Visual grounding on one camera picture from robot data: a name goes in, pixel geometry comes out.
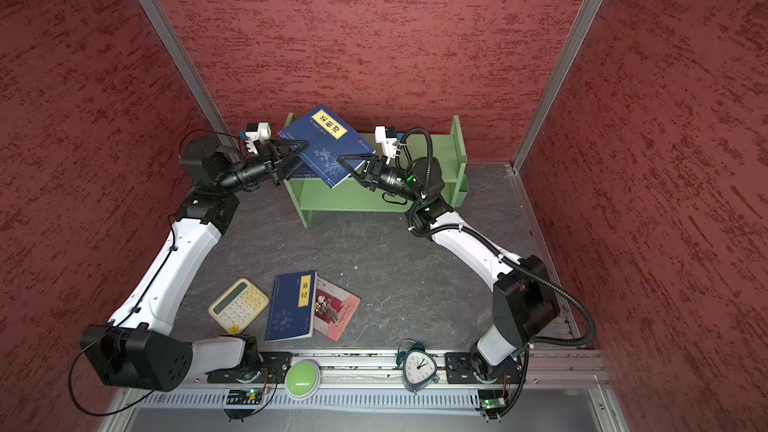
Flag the aluminium front rail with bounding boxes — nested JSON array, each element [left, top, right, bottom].
[[122, 347, 610, 388]]

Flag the blue book Yijing yellow label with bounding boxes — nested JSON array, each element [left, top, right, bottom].
[[265, 271, 317, 342]]

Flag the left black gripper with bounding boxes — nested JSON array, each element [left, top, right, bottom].
[[219, 137, 310, 192]]

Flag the green round push button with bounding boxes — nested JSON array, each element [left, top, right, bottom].
[[284, 359, 321, 401]]

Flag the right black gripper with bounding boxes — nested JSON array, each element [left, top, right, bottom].
[[342, 152, 426, 203]]

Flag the blue book Xiaolin Guangji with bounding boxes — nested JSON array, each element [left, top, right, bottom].
[[289, 159, 317, 180]]

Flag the cream yellow calculator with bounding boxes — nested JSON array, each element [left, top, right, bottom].
[[208, 278, 269, 335]]

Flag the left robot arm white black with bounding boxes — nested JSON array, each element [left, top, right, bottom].
[[80, 133, 308, 392]]

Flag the small circuit board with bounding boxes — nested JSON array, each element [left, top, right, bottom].
[[477, 389, 509, 421], [223, 390, 263, 421]]

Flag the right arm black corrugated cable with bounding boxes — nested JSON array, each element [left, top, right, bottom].
[[398, 127, 598, 418]]

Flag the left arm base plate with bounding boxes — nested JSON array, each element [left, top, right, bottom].
[[206, 351, 293, 385]]

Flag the teal triangular alarm clock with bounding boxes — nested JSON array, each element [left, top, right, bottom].
[[396, 339, 439, 393]]

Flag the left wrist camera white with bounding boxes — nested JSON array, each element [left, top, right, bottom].
[[240, 122, 272, 155]]

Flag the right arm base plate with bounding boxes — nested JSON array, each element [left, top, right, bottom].
[[444, 352, 522, 385]]

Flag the red magazine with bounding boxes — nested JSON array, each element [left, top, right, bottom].
[[313, 276, 361, 342]]

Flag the right small circuit board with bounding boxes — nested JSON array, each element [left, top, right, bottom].
[[477, 389, 509, 421]]

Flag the left small circuit board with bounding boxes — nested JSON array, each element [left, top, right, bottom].
[[223, 390, 263, 421]]

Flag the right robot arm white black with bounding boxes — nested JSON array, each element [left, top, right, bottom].
[[337, 154, 560, 381]]

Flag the green wooden two-tier shelf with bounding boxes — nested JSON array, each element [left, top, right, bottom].
[[285, 116, 469, 226]]

